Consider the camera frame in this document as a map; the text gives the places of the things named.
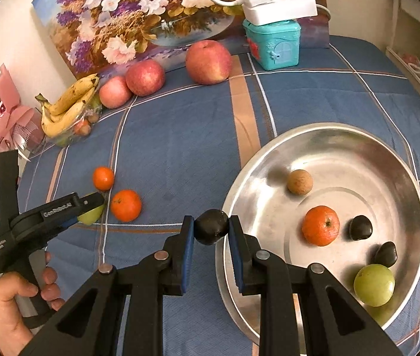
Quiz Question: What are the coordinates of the pink flower bouquet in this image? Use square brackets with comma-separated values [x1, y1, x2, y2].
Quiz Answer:
[0, 63, 47, 156]

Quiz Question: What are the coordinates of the clear plastic container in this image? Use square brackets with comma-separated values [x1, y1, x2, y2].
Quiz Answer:
[41, 94, 104, 148]

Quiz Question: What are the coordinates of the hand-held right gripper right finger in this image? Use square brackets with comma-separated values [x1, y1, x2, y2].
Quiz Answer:
[228, 215, 405, 356]

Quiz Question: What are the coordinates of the flower painting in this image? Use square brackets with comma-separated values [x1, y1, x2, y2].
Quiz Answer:
[32, 0, 331, 80]

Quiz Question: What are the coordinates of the dark red apple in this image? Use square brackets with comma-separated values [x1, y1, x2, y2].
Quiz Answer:
[126, 59, 166, 97]

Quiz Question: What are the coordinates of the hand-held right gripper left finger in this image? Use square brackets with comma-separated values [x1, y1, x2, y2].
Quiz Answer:
[19, 215, 196, 356]

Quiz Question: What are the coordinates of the person's left hand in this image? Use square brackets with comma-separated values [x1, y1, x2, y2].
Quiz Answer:
[0, 253, 66, 353]

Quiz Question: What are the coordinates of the small mandarin orange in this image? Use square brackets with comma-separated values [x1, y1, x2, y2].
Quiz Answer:
[93, 166, 115, 192]

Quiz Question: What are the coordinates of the white power strip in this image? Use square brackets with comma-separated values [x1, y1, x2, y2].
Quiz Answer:
[243, 0, 332, 26]

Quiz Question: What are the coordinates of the round steel plate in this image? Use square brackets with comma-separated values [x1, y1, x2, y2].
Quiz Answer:
[215, 122, 420, 336]

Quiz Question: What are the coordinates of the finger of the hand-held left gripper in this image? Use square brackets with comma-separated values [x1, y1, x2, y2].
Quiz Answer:
[61, 192, 106, 228]

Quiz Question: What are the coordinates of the large red apple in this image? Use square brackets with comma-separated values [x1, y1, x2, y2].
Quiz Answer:
[185, 40, 232, 85]

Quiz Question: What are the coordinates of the pale pink apple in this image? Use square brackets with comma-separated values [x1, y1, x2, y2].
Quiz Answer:
[99, 76, 132, 109]

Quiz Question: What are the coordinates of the teal toy house box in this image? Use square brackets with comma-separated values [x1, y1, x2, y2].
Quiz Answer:
[243, 18, 302, 72]

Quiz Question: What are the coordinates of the black plum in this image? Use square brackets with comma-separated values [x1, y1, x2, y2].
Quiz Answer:
[194, 209, 230, 246]
[349, 215, 374, 241]
[374, 241, 398, 268]

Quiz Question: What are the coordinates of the bunch of yellow bananas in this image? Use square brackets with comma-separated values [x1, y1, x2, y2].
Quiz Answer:
[35, 73, 100, 138]

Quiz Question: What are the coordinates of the blue plaid tablecloth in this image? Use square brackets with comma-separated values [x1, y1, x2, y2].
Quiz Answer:
[9, 35, 420, 356]

